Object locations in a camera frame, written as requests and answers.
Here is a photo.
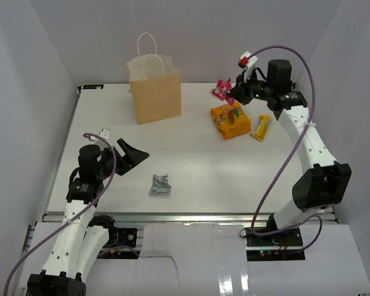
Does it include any purple cable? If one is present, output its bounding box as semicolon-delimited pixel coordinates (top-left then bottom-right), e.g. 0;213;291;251
2;132;139;296
245;46;324;255

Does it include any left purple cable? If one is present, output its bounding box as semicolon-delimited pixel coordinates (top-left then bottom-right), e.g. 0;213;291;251
2;132;139;296

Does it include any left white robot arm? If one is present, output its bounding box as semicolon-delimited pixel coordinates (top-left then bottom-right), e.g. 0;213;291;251
27;133;149;295

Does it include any aluminium frame rail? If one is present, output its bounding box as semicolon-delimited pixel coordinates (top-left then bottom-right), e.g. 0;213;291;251
36;212;337;225

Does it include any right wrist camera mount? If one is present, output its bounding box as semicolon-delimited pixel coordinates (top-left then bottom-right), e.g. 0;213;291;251
238;51;258;82

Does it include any brown paper bag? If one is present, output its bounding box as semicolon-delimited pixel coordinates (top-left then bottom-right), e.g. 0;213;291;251
126;33;183;126

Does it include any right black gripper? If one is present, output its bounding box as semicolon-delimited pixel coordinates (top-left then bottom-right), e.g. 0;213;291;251
228;70;274;107

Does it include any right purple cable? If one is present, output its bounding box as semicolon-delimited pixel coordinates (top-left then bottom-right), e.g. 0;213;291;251
245;46;324;255

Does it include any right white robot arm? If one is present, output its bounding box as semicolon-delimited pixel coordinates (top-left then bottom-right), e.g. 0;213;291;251
229;56;352;246

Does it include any pink snack packet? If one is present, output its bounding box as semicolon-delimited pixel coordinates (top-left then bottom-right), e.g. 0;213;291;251
223;78;236;105
212;78;232;101

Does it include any large orange candy bag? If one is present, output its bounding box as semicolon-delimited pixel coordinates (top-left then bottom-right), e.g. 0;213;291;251
210;101;252;139

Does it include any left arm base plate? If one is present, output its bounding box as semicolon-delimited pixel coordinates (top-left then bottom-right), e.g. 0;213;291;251
104;227;138;248

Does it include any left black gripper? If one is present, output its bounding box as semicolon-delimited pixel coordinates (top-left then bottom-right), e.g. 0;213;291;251
96;138;149;179

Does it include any small yellow snack bar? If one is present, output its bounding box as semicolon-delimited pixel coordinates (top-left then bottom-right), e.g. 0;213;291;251
251;115;273;142

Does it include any silver foil snack packet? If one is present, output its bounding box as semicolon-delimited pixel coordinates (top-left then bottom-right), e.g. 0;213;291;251
149;173;171;195

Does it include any pink snack packet back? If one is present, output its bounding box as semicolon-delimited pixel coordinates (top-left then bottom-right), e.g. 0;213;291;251
212;78;232;101

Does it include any pink snack packet front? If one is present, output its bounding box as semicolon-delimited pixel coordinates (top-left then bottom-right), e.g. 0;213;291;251
223;78;236;105

